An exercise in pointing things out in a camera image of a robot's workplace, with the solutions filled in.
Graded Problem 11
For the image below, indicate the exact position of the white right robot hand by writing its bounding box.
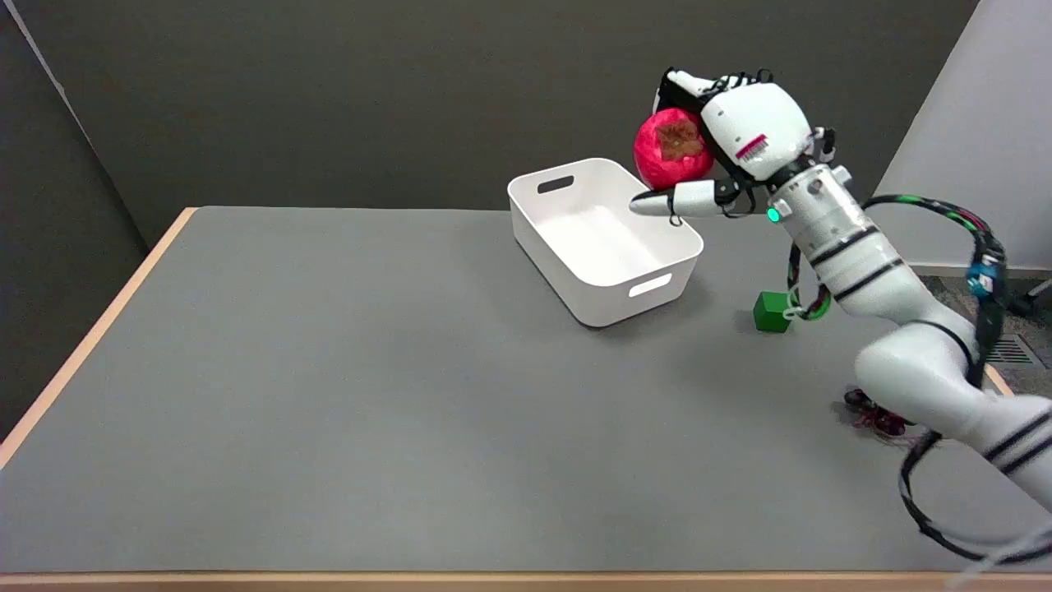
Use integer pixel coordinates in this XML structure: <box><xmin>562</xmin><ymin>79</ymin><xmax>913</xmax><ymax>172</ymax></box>
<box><xmin>630</xmin><ymin>68</ymin><xmax>837</xmax><ymax>225</ymax></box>

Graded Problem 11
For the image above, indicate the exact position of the white plastic box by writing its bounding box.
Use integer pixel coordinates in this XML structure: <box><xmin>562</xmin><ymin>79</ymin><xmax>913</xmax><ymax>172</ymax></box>
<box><xmin>507</xmin><ymin>158</ymin><xmax>705</xmax><ymax>328</ymax></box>

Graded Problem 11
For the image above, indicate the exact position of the green cube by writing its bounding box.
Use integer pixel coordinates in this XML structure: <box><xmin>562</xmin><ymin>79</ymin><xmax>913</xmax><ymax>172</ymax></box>
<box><xmin>754</xmin><ymin>291</ymin><xmax>792</xmax><ymax>334</ymax></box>

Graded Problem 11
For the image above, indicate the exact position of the dark red grape bunch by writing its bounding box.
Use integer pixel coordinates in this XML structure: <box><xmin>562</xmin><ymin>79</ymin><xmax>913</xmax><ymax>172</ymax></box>
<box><xmin>844</xmin><ymin>389</ymin><xmax>913</xmax><ymax>437</ymax></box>

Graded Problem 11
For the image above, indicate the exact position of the black floor vent grille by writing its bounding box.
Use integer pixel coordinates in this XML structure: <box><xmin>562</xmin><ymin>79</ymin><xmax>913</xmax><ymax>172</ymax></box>
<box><xmin>985</xmin><ymin>334</ymin><xmax>1036</xmax><ymax>366</ymax></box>

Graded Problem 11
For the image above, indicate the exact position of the black cable bundle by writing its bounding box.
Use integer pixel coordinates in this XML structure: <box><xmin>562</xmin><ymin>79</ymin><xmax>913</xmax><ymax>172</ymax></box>
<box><xmin>785</xmin><ymin>194</ymin><xmax>1052</xmax><ymax>565</ymax></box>

